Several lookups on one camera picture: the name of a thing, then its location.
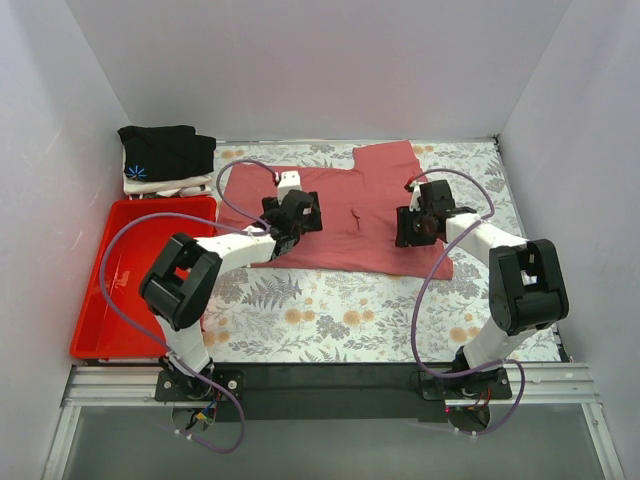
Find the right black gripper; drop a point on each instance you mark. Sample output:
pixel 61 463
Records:
pixel 405 228

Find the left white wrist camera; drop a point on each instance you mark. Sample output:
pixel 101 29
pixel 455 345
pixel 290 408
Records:
pixel 287 181

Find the floral patterned table mat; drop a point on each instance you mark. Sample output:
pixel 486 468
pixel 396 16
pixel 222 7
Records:
pixel 277 315

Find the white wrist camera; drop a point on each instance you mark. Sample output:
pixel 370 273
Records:
pixel 414 188
pixel 287 181

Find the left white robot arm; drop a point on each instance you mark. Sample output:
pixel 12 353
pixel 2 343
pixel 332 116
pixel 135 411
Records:
pixel 178 287

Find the pink t-shirt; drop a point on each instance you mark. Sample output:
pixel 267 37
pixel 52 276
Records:
pixel 358 212

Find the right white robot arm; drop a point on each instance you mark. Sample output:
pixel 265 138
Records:
pixel 526 291

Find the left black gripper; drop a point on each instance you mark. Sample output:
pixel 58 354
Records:
pixel 314 213

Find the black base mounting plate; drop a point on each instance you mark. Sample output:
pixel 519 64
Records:
pixel 332 391

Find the white folded t-shirt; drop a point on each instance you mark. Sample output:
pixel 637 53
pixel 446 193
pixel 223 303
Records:
pixel 188 187

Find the black folded t-shirt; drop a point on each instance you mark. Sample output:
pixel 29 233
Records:
pixel 168 153

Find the aluminium frame rail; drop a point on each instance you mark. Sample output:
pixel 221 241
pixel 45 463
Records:
pixel 96 386

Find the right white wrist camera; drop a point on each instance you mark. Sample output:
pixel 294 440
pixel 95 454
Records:
pixel 414 188

